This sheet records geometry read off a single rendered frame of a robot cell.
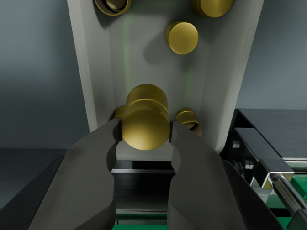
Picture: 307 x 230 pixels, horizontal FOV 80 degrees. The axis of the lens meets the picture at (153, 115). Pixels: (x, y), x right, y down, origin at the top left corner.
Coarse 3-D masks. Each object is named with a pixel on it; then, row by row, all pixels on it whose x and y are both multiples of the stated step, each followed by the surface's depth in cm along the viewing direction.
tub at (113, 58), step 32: (160, 0) 22; (256, 0) 16; (96, 32) 20; (128, 32) 24; (160, 32) 24; (224, 32) 21; (96, 64) 21; (128, 64) 26; (160, 64) 26; (192, 64) 26; (224, 64) 21; (96, 96) 21; (192, 96) 28; (224, 96) 22; (96, 128) 23; (224, 128) 23; (160, 160) 25
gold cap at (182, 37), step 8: (176, 24) 20; (184, 24) 19; (192, 24) 20; (168, 32) 21; (176, 32) 20; (184, 32) 20; (192, 32) 20; (168, 40) 20; (176, 40) 20; (184, 40) 20; (192, 40) 20; (176, 48) 21; (184, 48) 21; (192, 48) 21
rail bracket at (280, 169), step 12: (264, 168) 18; (276, 168) 18; (288, 168) 18; (264, 180) 18; (276, 180) 17; (288, 180) 18; (276, 192) 17; (288, 192) 16; (288, 204) 16; (300, 204) 15; (300, 216) 14; (288, 228) 15; (300, 228) 14
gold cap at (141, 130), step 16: (128, 96) 15; (144, 96) 13; (160, 96) 14; (128, 112) 12; (144, 112) 12; (160, 112) 12; (128, 128) 12; (144, 128) 12; (160, 128) 12; (144, 144) 13; (160, 144) 13
